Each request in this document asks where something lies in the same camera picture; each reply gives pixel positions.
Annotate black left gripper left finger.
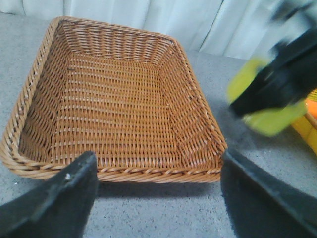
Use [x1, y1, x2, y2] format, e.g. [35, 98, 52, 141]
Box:
[0, 151, 99, 238]

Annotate orange toy carrot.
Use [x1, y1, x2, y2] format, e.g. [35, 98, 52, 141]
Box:
[305, 98, 317, 119]

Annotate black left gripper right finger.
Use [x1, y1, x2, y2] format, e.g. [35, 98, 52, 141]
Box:
[221, 149, 317, 238]

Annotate yellow tape roll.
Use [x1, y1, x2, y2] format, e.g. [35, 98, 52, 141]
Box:
[226, 57, 307, 137]

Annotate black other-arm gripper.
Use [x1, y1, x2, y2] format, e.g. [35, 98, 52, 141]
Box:
[269, 0, 317, 47]

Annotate yellow wicker basket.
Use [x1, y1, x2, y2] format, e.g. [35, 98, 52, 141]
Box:
[292, 89, 317, 155]

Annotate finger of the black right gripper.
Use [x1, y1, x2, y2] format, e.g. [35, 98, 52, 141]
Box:
[229, 37, 317, 116]

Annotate white curtain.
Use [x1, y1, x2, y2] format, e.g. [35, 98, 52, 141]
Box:
[0, 0, 317, 60]

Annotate brown wicker basket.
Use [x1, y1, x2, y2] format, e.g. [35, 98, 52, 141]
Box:
[0, 16, 227, 183]

